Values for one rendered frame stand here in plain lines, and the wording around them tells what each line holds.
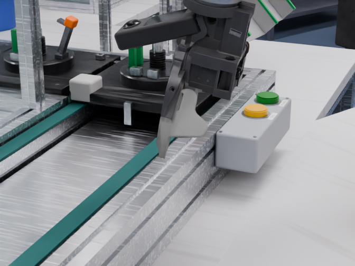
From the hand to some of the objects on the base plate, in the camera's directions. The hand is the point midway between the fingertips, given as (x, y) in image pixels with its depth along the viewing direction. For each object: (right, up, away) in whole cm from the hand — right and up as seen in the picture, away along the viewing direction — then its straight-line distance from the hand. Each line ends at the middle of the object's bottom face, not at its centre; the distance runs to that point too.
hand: (173, 131), depth 104 cm
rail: (+1, -12, +14) cm, 18 cm away
